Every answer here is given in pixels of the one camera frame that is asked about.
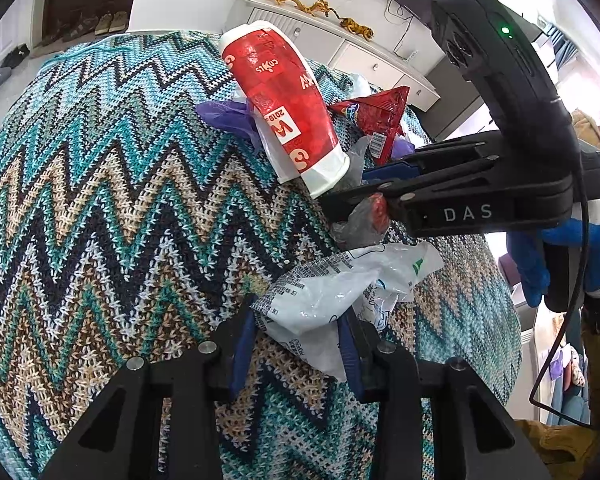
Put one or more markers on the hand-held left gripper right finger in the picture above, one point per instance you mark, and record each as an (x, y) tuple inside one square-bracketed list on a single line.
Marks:
[(351, 355)]

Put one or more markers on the clear plastic wrapper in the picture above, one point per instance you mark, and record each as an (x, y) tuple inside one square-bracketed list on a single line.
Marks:
[(360, 227)]

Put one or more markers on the grey double-door refrigerator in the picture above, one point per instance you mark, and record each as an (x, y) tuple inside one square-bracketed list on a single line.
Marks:
[(455, 105)]

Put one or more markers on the zigzag knitted blanket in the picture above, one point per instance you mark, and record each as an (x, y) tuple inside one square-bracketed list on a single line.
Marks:
[(105, 210)]

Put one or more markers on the white television stand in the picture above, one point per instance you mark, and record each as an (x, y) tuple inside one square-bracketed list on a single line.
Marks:
[(330, 45)]

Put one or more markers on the red paper cup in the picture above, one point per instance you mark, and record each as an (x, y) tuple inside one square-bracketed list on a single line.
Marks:
[(280, 100)]

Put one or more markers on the person's right hand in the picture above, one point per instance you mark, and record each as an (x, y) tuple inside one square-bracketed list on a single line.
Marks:
[(527, 260)]

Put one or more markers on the person's tan clothing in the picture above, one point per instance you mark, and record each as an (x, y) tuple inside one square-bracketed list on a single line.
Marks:
[(555, 440)]

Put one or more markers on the purple plastic wrapper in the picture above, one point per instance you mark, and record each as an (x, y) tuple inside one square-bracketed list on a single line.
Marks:
[(225, 115)]

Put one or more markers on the white tissue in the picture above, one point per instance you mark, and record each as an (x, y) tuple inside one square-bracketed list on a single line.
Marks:
[(358, 84)]

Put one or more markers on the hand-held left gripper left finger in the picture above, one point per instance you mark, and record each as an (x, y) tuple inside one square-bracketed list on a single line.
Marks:
[(242, 350)]

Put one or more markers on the golden tiger figurine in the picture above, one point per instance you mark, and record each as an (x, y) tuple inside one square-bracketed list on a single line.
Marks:
[(357, 27)]

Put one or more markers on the bright red snack packet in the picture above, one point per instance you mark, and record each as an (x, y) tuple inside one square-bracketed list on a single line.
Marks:
[(380, 115)]

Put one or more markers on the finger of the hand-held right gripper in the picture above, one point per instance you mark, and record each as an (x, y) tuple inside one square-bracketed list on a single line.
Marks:
[(350, 205), (380, 174)]

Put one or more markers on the pair of dark brown shoes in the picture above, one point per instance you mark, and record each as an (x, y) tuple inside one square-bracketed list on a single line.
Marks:
[(50, 40)]

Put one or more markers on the pair of brown sandals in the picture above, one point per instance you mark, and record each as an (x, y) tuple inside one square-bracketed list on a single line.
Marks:
[(80, 29)]

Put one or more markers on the blue curtain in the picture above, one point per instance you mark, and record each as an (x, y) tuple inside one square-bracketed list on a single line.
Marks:
[(564, 42)]

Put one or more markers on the white printed plastic bag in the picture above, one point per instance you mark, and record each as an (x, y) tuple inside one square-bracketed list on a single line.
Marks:
[(325, 290)]

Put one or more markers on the pair of black shoes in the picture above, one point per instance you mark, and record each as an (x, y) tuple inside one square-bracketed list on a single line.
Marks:
[(14, 57)]

